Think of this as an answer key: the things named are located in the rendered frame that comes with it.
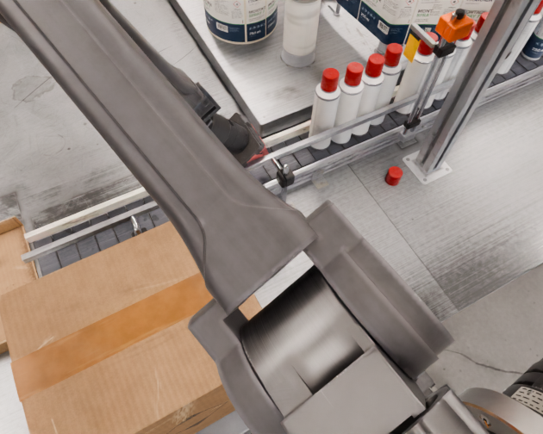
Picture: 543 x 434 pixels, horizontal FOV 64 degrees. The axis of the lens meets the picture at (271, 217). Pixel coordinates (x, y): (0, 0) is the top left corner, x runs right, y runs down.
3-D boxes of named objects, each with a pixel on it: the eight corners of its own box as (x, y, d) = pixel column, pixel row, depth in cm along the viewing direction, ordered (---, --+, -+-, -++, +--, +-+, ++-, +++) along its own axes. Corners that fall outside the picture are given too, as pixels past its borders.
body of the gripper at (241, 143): (241, 114, 88) (218, 101, 82) (265, 149, 84) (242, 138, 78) (221, 136, 91) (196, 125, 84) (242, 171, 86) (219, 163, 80)
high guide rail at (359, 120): (481, 70, 105) (483, 65, 104) (484, 73, 105) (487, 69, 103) (23, 257, 78) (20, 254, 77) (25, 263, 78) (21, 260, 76)
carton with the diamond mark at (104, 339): (220, 275, 88) (205, 204, 64) (278, 385, 77) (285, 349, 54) (71, 347, 80) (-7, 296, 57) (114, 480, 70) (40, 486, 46)
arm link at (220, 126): (195, 144, 76) (215, 118, 74) (177, 120, 79) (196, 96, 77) (221, 153, 82) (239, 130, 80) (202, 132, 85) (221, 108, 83)
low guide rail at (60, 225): (452, 69, 113) (455, 62, 111) (455, 71, 112) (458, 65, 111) (28, 238, 86) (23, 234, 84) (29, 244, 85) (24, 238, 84)
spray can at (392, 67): (373, 107, 108) (396, 36, 90) (388, 120, 105) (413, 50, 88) (358, 115, 106) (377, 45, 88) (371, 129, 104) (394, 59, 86)
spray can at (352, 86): (346, 127, 104) (364, 56, 87) (353, 143, 102) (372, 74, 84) (325, 130, 104) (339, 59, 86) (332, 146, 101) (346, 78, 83)
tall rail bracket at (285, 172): (276, 188, 101) (278, 141, 87) (291, 212, 98) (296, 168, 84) (264, 193, 100) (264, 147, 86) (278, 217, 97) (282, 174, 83)
